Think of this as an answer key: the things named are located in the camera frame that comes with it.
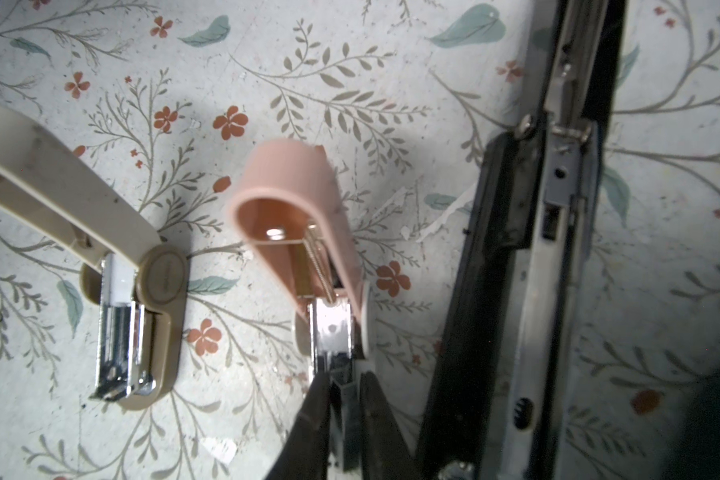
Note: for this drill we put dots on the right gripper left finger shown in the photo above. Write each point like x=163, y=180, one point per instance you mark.
x=306, y=451

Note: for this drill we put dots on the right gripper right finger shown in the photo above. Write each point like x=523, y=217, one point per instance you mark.
x=384, y=452

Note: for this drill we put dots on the black stapler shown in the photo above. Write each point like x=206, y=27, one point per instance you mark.
x=496, y=405

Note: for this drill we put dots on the teal plastic tray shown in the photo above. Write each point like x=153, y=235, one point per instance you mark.
x=696, y=454

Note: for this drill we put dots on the pink mini stapler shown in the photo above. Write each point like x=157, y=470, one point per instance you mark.
x=287, y=207

